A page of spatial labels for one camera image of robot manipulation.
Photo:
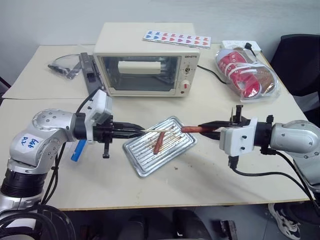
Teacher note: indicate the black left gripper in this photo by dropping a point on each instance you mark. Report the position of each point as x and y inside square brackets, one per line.
[102, 131]

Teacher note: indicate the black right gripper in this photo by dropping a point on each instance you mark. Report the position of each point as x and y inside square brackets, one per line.
[238, 120]

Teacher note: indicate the red-brown sausage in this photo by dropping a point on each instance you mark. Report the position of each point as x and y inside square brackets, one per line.
[191, 129]
[159, 143]

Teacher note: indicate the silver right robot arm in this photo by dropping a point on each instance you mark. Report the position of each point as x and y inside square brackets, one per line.
[295, 137]

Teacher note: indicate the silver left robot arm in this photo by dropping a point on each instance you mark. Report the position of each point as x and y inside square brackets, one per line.
[47, 125]

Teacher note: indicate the ribbed metal baking tray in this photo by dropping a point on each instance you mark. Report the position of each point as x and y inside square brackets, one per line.
[160, 147]

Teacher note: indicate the red canvas sneaker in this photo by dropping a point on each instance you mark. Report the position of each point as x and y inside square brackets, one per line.
[252, 85]
[232, 62]

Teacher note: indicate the cream toaster oven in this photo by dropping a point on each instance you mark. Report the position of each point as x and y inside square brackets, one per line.
[147, 62]

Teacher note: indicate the white power strip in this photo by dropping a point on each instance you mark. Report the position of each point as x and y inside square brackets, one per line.
[235, 45]

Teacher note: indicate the black power plug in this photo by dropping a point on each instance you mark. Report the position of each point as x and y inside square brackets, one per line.
[250, 47]

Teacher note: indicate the heart sticker sheet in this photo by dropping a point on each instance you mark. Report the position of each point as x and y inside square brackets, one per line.
[177, 39]

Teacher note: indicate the white handwritten label sticker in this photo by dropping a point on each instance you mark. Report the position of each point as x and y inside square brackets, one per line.
[26, 145]

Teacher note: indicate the dark brown block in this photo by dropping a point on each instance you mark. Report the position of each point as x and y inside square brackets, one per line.
[228, 230]

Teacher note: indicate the black office chair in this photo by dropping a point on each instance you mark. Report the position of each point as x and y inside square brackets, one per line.
[297, 67]

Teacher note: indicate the black and white sneaker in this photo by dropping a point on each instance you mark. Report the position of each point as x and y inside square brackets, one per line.
[285, 220]

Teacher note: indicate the dark chair edge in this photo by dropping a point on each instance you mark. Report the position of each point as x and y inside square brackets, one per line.
[4, 86]

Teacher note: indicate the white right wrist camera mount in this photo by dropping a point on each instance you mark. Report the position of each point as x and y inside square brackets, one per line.
[237, 140]

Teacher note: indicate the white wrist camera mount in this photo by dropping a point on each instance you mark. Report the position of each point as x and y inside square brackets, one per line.
[100, 105]
[237, 140]

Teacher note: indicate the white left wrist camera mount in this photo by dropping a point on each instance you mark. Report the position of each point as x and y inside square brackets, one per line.
[100, 105]

